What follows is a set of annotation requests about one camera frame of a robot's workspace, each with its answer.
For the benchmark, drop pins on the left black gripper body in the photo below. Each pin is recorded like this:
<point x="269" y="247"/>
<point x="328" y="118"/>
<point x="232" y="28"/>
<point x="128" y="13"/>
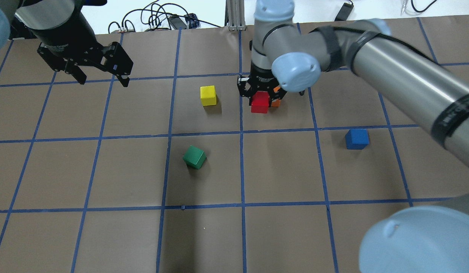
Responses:
<point x="63" y="33"/>

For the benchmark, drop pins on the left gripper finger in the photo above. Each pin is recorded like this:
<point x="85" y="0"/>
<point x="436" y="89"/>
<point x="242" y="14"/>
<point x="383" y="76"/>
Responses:
<point x="124" y="80"/>
<point x="77" y="73"/>

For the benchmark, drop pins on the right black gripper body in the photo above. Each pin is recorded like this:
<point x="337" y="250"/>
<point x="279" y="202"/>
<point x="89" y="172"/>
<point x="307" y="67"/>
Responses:
<point x="261" y="75"/>

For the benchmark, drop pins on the red wooden block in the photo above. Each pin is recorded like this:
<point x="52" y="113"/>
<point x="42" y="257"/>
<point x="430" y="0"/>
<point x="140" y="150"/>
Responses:
<point x="260" y="102"/>

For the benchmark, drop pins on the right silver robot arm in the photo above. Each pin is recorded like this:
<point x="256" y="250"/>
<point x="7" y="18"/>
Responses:
<point x="420" y="239"/>

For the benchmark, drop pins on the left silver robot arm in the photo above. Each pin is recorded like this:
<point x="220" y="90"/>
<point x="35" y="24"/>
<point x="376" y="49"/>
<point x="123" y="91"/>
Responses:
<point x="39" y="14"/>

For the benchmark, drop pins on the orange wooden block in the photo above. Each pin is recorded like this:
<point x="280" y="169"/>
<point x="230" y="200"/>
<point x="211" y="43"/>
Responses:
<point x="277" y="102"/>

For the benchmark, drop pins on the yellow wooden block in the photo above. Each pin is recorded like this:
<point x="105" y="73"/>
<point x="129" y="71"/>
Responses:
<point x="208" y="95"/>

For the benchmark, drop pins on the green wooden block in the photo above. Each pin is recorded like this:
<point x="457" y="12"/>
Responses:
<point x="194" y="157"/>

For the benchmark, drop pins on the blue wooden block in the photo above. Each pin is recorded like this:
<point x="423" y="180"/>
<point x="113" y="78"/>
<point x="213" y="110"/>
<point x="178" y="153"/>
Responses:
<point x="357" y="139"/>

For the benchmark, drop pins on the black power adapter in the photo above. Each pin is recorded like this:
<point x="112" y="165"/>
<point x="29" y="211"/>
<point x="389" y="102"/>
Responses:
<point x="344" y="11"/>

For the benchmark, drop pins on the aluminium frame post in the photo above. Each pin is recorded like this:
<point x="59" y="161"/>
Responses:
<point x="235" y="15"/>

